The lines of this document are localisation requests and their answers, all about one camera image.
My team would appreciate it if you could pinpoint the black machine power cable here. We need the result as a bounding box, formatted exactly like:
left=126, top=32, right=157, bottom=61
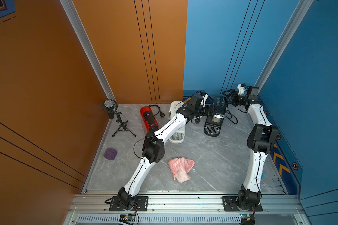
left=225, top=109, right=238, bottom=125

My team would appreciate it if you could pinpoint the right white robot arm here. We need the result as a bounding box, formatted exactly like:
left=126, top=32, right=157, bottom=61
left=228, top=87, right=278, bottom=211

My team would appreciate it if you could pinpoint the pink towel cloth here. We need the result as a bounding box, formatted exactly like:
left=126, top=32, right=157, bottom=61
left=168, top=157, right=195, bottom=183

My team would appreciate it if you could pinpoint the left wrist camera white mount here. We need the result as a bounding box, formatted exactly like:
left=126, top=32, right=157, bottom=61
left=201, top=92, right=208, bottom=106

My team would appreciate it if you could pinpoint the black coiled power cable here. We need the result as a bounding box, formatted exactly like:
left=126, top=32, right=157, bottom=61
left=147, top=104, right=166, bottom=118

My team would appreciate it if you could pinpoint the white coffee machine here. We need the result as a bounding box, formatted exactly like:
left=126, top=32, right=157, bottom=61
left=169, top=101, right=186, bottom=144

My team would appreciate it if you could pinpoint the black microphone on tripod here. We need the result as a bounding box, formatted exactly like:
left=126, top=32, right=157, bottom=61
left=101, top=99, right=136, bottom=137

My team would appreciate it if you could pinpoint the purple block toy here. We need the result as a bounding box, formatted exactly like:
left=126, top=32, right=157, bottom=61
left=103, top=148, right=117, bottom=161

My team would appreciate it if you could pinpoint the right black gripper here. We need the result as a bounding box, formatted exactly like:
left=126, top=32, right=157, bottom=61
left=222, top=89, right=248, bottom=106

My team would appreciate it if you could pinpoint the black coffee machine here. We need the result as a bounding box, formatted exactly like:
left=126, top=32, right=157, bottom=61
left=204, top=96, right=228, bottom=137

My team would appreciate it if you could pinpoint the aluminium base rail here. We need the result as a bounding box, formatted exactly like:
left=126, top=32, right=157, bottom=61
left=69, top=191, right=305, bottom=214

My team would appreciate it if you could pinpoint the red Nespresso coffee machine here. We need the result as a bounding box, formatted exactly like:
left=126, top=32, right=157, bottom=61
left=140, top=106, right=159, bottom=134

